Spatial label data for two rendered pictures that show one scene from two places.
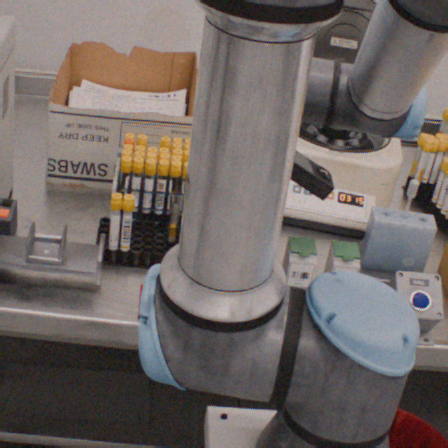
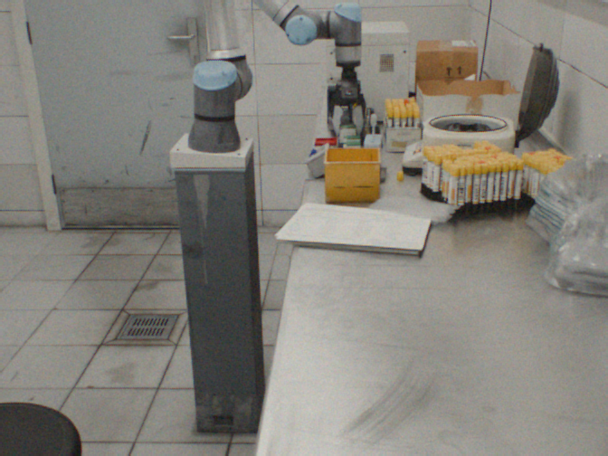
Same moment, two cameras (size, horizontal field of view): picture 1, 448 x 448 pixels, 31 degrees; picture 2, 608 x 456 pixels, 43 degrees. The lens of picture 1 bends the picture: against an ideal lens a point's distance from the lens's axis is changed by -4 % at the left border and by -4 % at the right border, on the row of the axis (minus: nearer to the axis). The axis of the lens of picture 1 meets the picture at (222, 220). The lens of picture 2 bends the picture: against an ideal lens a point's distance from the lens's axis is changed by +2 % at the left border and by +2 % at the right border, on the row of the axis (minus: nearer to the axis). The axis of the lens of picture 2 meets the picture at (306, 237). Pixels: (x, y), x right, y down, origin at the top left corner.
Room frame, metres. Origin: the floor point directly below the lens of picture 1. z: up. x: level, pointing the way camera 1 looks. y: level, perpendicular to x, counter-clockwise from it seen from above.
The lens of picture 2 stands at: (1.23, -2.18, 1.46)
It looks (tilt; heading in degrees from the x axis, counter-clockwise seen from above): 22 degrees down; 100
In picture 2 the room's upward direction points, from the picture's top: 1 degrees counter-clockwise
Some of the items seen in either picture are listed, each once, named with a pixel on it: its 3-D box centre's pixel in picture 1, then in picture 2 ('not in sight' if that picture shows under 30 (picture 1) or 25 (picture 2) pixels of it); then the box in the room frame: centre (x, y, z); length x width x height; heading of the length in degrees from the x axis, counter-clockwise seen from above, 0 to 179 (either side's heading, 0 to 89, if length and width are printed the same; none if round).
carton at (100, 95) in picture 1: (124, 112); (464, 109); (1.31, 0.20, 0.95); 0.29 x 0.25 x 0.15; 7
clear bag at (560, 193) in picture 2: not in sight; (586, 194); (1.53, -0.66, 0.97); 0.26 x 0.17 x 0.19; 111
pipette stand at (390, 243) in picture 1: (396, 244); (372, 157); (1.07, -0.27, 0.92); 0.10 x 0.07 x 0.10; 92
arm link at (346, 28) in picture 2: not in sight; (346, 24); (0.97, -0.03, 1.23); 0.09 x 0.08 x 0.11; 178
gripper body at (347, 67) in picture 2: not in sight; (347, 81); (0.97, -0.02, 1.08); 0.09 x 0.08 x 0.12; 95
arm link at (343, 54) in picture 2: not in sight; (346, 53); (0.97, -0.03, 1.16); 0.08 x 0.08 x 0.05
